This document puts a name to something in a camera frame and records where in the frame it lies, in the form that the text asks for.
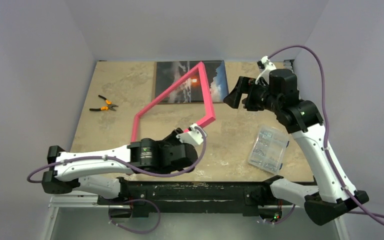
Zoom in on sunset landscape photo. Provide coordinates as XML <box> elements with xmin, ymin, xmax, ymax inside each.
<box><xmin>153</xmin><ymin>60</ymin><xmax>229</xmax><ymax>104</ymax></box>

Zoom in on pink picture frame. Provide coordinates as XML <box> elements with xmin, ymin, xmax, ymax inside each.
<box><xmin>130</xmin><ymin>61</ymin><xmax>216</xmax><ymax>142</ymax></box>

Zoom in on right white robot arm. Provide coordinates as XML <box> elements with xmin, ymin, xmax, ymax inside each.
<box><xmin>223</xmin><ymin>69</ymin><xmax>369</xmax><ymax>226</ymax></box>

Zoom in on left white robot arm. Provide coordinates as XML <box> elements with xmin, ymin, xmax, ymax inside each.
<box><xmin>41</xmin><ymin>125</ymin><xmax>207</xmax><ymax>205</ymax></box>

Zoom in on clear plastic screw box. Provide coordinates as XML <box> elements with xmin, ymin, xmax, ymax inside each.
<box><xmin>247</xmin><ymin>125</ymin><xmax>290</xmax><ymax>175</ymax></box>

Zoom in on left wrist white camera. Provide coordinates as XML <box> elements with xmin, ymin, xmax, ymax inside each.
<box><xmin>176</xmin><ymin>123</ymin><xmax>208</xmax><ymax>147</ymax></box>

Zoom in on wrist white camera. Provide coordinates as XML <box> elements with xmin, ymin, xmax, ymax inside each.
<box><xmin>176</xmin><ymin>123</ymin><xmax>208</xmax><ymax>147</ymax></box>
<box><xmin>255</xmin><ymin>56</ymin><xmax>277</xmax><ymax>84</ymax></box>

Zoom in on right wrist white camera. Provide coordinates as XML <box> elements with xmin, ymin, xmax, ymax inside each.
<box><xmin>255</xmin><ymin>56</ymin><xmax>277</xmax><ymax>84</ymax></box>

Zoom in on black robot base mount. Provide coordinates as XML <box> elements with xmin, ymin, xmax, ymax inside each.
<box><xmin>97</xmin><ymin>177</ymin><xmax>290</xmax><ymax>218</ymax></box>

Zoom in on orange handled pliers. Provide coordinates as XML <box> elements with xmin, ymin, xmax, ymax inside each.
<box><xmin>89</xmin><ymin>94</ymin><xmax>119</xmax><ymax>113</ymax></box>

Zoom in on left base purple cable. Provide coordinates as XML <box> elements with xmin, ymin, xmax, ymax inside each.
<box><xmin>108</xmin><ymin>198</ymin><xmax>162</xmax><ymax>235</ymax></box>

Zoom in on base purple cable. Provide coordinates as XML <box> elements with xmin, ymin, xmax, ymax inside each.
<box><xmin>259</xmin><ymin>203</ymin><xmax>296</xmax><ymax>226</ymax></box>
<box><xmin>108</xmin><ymin>198</ymin><xmax>162</xmax><ymax>235</ymax></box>

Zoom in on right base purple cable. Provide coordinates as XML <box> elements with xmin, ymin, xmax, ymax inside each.
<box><xmin>259</xmin><ymin>203</ymin><xmax>296</xmax><ymax>226</ymax></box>

